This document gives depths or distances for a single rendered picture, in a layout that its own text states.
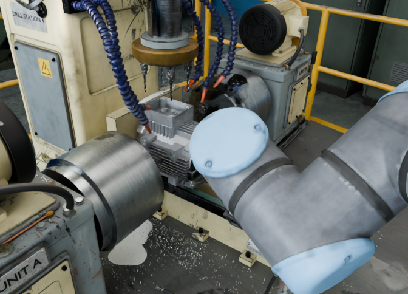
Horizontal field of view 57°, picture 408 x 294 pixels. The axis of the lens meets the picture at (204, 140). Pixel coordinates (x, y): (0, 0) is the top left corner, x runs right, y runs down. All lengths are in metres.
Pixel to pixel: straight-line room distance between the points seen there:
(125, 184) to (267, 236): 0.53
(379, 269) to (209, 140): 0.87
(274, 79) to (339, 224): 1.07
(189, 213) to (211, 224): 0.08
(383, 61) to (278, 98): 2.70
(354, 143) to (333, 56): 3.88
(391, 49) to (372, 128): 3.63
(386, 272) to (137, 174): 0.73
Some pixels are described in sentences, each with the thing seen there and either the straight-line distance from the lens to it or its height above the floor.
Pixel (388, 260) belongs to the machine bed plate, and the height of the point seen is 0.80.
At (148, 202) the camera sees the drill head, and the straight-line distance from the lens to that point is 0.91.
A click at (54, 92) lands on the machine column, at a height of 1.18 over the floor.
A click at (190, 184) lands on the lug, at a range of 1.10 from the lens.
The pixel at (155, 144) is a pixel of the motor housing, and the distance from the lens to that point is 1.10.
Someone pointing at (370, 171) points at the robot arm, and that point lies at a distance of 0.37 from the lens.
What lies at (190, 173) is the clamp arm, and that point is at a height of 1.03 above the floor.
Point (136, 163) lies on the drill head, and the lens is 0.89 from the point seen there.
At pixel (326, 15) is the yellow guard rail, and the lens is 3.30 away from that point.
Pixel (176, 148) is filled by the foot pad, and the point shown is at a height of 1.08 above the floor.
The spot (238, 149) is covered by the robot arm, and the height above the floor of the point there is 1.42.
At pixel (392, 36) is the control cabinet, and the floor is 0.73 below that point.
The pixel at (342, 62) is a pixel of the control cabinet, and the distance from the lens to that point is 4.22.
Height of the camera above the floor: 1.62
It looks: 30 degrees down
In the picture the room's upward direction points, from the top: 1 degrees clockwise
